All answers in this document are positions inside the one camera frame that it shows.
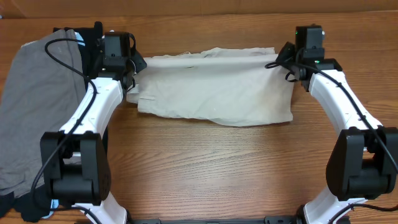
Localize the beige khaki shorts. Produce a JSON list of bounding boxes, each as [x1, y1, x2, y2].
[[126, 47, 294, 127]]

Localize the black garment with blue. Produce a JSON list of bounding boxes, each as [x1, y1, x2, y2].
[[0, 21, 109, 223]]

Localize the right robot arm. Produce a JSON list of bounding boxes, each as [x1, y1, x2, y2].
[[264, 24, 397, 223]]

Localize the grey folded garment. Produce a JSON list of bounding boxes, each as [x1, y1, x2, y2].
[[0, 29, 94, 198]]

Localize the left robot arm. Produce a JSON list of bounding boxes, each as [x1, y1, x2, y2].
[[30, 32, 147, 223]]

